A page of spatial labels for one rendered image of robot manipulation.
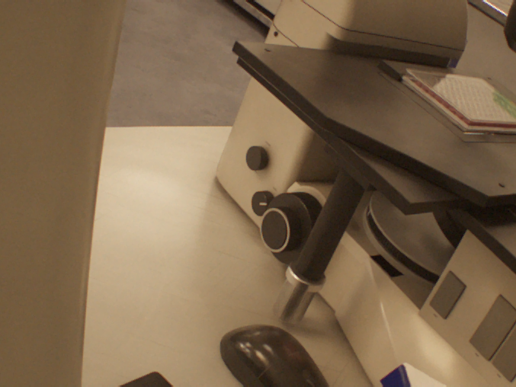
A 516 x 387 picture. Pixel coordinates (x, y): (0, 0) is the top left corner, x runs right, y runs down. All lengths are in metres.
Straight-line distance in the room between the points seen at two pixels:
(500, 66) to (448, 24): 2.25
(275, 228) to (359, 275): 0.08
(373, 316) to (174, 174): 0.28
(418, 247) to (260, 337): 0.18
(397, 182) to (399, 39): 0.26
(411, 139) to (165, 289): 0.24
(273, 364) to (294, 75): 0.22
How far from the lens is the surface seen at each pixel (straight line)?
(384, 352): 0.64
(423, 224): 0.73
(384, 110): 0.59
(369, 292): 0.66
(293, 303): 0.64
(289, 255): 0.69
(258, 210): 0.74
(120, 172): 0.79
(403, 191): 0.50
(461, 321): 0.61
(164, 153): 0.85
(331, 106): 0.55
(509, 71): 3.03
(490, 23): 3.09
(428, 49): 0.78
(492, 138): 0.66
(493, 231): 0.55
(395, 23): 0.73
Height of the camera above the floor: 1.14
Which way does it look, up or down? 28 degrees down
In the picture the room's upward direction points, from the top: 23 degrees clockwise
